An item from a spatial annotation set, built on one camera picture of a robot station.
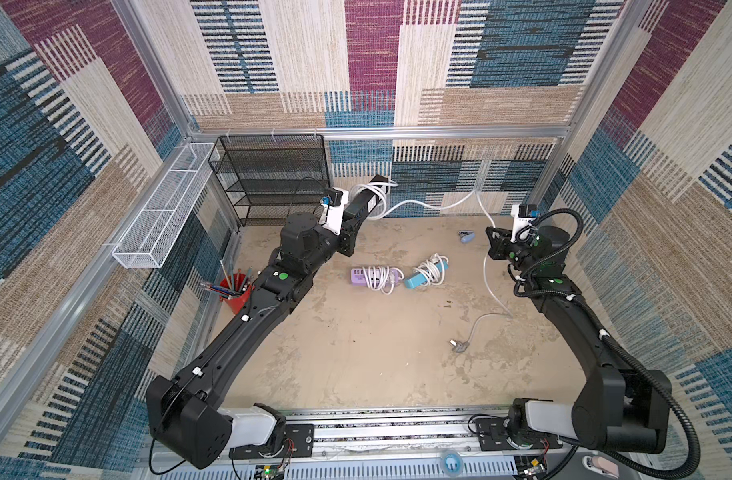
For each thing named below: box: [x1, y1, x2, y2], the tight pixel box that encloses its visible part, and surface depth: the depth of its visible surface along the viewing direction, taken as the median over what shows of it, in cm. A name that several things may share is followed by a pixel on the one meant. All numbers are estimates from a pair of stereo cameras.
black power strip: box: [343, 174, 389, 220], surface depth 72 cm
